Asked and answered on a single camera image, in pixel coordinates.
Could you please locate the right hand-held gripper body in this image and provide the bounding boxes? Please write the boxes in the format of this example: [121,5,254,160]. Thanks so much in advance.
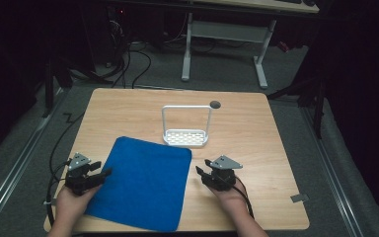
[200,154,244,193]

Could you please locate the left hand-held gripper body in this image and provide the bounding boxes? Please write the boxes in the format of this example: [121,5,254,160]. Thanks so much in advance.
[64,152,106,197]

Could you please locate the black cable bundle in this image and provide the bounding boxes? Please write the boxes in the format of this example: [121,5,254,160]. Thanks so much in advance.
[92,9,152,89]

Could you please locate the blue cloth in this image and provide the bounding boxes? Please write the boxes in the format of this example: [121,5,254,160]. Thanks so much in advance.
[84,135,192,233]

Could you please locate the white metal desk frame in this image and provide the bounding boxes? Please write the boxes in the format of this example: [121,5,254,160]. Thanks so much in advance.
[181,12,278,89]

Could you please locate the white rack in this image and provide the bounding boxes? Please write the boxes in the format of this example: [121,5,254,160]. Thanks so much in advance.
[161,105,213,147]

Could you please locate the person's right hand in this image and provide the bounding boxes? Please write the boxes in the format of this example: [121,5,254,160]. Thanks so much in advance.
[208,179,249,215]

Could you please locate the grey tape strip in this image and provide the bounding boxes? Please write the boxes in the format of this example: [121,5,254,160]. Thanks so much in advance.
[290,193,310,203]

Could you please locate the black stand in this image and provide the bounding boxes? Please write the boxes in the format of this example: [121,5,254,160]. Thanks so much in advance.
[41,48,113,119]
[266,62,330,139]

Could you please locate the person's left hand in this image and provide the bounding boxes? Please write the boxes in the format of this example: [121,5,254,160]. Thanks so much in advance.
[55,184,103,219]

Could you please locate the metal floor rail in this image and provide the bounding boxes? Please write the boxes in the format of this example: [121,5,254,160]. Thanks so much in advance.
[300,107,366,237]
[0,88,67,233]

